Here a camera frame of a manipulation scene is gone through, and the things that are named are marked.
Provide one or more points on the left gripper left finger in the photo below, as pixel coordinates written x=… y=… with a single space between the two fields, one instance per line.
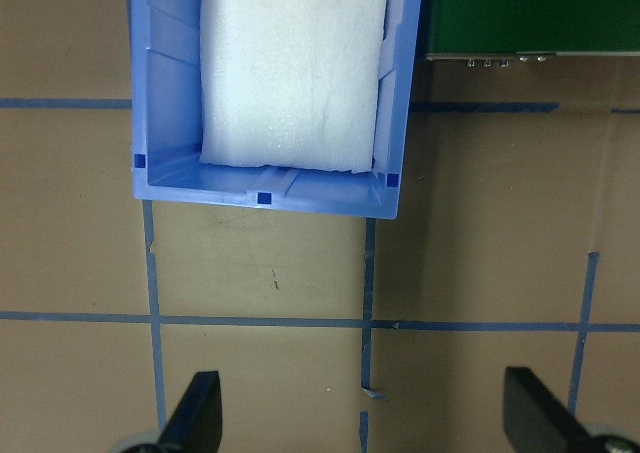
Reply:
x=196 y=424

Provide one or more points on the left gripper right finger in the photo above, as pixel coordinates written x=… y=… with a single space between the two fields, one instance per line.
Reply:
x=534 y=420

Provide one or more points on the blue bin with foam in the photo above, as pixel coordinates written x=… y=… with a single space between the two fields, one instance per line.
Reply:
x=167 y=124

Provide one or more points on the white foam pad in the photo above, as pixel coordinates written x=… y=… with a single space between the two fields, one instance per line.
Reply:
x=290 y=83

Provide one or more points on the green conveyor belt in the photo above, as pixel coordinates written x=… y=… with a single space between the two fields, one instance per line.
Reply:
x=465 y=29

